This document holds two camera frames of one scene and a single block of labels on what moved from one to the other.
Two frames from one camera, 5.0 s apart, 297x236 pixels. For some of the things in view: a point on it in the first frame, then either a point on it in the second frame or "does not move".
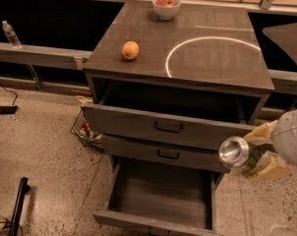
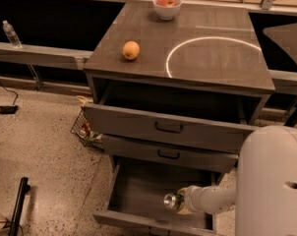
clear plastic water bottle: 12,36 does not move
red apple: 165,0 does not move
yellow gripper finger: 263,135 to 183,191
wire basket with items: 81,129 does not move
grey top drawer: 162,127 does not move
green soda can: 237,153 to 173,201
